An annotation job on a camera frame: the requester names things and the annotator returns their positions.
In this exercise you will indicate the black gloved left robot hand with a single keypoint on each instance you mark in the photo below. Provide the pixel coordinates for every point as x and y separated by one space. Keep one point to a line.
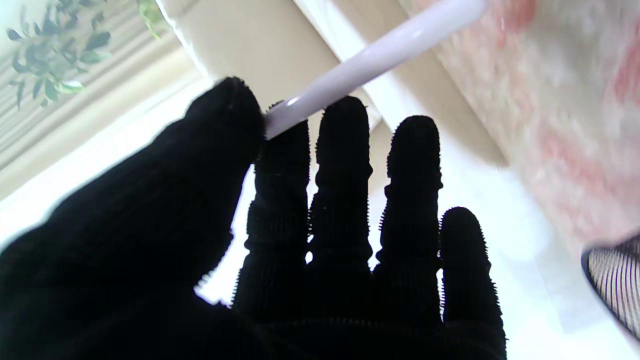
150 250

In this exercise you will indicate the black mesh holder cup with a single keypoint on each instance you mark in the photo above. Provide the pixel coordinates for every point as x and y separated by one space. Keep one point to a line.
620 285

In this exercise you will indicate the beige curtain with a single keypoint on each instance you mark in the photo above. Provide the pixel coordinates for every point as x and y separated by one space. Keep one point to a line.
30 130

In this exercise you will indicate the small-leaf green tree plant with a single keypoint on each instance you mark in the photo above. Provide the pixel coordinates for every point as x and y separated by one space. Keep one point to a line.
95 41

